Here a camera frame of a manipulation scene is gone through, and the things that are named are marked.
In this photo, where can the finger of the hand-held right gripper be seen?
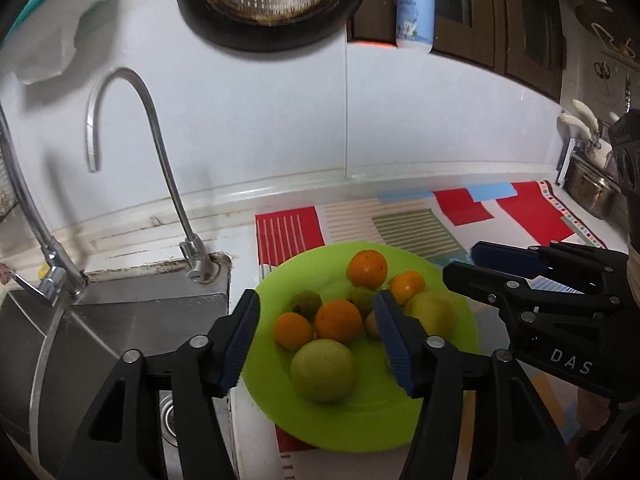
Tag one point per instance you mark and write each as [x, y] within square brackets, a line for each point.
[480, 280]
[505, 257]

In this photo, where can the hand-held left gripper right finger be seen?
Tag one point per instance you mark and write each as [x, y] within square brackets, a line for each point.
[395, 345]

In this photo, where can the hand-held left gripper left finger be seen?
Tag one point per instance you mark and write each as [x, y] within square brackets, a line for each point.
[239, 345]

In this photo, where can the yellow-green apple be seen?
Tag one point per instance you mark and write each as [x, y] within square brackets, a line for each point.
[435, 312]

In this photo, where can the small orange mandarin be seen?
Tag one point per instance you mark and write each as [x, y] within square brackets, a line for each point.
[293, 330]
[367, 269]

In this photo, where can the small green citrus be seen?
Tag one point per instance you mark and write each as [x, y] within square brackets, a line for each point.
[361, 299]

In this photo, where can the yellow-orange citrus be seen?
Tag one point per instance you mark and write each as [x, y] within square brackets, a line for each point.
[407, 287]

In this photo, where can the large orange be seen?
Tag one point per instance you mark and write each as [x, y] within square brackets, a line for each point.
[338, 321]

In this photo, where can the pale yellow-green citrus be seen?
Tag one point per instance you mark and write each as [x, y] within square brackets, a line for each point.
[322, 370]

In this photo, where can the spotted green citrus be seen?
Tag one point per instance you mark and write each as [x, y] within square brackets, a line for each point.
[306, 302]

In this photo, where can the lime green plate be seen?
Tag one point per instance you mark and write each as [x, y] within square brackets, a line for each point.
[350, 420]

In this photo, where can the stainless steel pot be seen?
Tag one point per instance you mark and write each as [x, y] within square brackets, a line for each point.
[590, 185]

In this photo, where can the knife rack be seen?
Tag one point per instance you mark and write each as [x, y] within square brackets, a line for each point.
[565, 162]

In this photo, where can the stainless steel sink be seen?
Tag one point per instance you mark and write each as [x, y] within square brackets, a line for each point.
[125, 320]

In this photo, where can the colourful patterned mat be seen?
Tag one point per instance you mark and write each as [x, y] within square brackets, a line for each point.
[290, 235]

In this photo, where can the hanging scissors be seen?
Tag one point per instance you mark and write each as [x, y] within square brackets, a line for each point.
[600, 70]

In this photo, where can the thin gooseneck faucet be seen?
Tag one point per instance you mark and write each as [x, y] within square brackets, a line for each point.
[160, 140]

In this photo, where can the dark wooden cabinet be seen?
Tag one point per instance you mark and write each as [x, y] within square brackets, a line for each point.
[520, 15]

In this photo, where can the thick steel faucet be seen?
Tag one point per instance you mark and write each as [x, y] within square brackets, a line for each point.
[30, 220]

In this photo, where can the white plastic bottle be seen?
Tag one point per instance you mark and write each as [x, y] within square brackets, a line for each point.
[415, 7]

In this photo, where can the black pan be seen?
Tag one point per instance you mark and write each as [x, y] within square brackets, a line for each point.
[270, 35]

